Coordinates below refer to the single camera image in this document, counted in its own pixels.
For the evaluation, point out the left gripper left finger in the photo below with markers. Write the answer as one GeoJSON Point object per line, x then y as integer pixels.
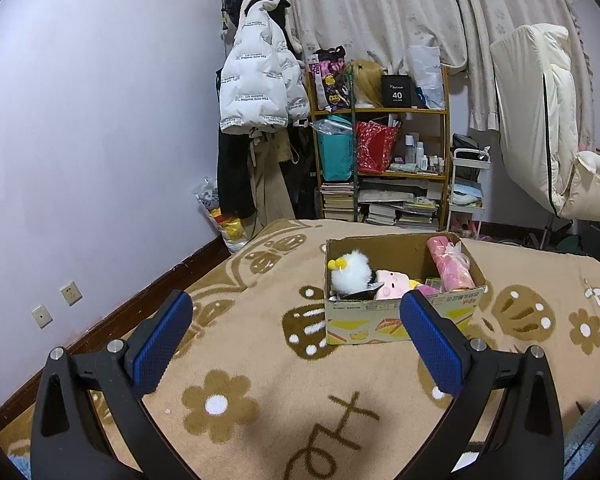
{"type": "Point", "coordinates": [68, 440]}

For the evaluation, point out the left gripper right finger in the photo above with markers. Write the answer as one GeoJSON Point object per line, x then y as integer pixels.
{"type": "Point", "coordinates": [525, 440]}

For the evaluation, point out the pink plastic bundle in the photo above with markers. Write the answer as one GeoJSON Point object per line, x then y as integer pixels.
{"type": "Point", "coordinates": [452, 263]}

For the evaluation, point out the white fluffy plush toy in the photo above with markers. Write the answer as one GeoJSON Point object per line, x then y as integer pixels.
{"type": "Point", "coordinates": [351, 277]}

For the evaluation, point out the purple plush toy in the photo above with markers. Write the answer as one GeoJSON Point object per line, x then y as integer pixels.
{"type": "Point", "coordinates": [427, 290]}

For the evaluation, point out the pink roll plush pillow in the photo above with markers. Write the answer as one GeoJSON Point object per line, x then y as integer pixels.
{"type": "Point", "coordinates": [393, 284]}

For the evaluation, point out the cardboard storage box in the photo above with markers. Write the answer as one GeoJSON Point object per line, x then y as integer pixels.
{"type": "Point", "coordinates": [371, 321]}

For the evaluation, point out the stack of books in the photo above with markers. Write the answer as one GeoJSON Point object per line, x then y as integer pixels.
{"type": "Point", "coordinates": [410, 204]}

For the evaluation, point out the white rolling cart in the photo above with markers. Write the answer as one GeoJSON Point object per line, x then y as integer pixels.
{"type": "Point", "coordinates": [466, 198]}

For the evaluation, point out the beige trench coat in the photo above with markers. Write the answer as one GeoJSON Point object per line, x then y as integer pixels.
{"type": "Point", "coordinates": [269, 190]}

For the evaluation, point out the red patterned bag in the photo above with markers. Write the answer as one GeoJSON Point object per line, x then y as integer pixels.
{"type": "Point", "coordinates": [374, 146]}

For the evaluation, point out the wooden bookshelf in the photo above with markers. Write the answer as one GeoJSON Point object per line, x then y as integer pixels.
{"type": "Point", "coordinates": [422, 148]}

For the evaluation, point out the cream padded chair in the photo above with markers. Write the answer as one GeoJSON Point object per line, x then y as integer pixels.
{"type": "Point", "coordinates": [539, 133]}

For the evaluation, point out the teal bag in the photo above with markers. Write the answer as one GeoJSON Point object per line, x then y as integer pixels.
{"type": "Point", "coordinates": [335, 147]}

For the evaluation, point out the black box with 40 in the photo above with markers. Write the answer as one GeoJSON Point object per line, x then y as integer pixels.
{"type": "Point", "coordinates": [396, 91]}

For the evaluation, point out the clear plastic bag on shelf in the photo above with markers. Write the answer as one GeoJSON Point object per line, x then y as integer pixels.
{"type": "Point", "coordinates": [427, 74]}

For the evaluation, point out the blonde wig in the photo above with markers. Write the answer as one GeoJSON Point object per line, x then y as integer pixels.
{"type": "Point", "coordinates": [366, 76]}

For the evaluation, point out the black purple printed bag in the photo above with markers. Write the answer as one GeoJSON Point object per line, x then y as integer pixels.
{"type": "Point", "coordinates": [331, 80]}

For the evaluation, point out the white puffer jacket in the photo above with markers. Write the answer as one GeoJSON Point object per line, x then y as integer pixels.
{"type": "Point", "coordinates": [261, 82]}

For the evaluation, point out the cream curtain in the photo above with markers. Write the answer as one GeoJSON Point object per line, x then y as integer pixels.
{"type": "Point", "coordinates": [463, 30]}

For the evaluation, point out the white wall socket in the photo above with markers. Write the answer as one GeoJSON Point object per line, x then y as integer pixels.
{"type": "Point", "coordinates": [71, 293]}

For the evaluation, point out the snack bag by wall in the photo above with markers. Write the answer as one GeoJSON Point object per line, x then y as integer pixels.
{"type": "Point", "coordinates": [235, 232]}

